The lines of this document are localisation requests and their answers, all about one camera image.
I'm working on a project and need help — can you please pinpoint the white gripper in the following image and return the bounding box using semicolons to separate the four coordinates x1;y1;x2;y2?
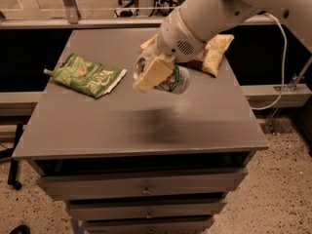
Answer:
134;7;206;92

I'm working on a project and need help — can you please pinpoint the white green 7up can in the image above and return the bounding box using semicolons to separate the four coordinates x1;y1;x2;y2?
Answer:
152;67;190;95

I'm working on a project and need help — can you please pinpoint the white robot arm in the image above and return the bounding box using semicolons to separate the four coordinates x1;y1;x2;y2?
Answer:
134;0;312;92

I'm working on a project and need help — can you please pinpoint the brown yellow snack bag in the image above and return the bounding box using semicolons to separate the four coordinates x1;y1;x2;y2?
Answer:
134;34;234;79

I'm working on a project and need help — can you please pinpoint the green chip bag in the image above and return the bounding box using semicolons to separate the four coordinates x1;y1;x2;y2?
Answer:
44;54;127;98

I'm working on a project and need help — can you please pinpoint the black office chair base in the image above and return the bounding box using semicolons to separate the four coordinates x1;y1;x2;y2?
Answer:
113;0;196;18

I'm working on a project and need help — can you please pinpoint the grey metal railing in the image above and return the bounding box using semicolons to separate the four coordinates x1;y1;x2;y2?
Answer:
0;0;312;30

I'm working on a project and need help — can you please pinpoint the grey drawer cabinet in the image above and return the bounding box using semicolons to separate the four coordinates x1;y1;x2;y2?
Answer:
12;25;270;234

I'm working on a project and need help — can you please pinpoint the black table leg caster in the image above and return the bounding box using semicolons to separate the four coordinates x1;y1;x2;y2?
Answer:
0;124;23;190

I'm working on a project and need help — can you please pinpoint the black shoe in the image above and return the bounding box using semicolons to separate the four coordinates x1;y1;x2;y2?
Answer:
10;225;30;234

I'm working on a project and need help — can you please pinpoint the white cable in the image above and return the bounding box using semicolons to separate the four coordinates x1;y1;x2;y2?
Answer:
251;12;289;111

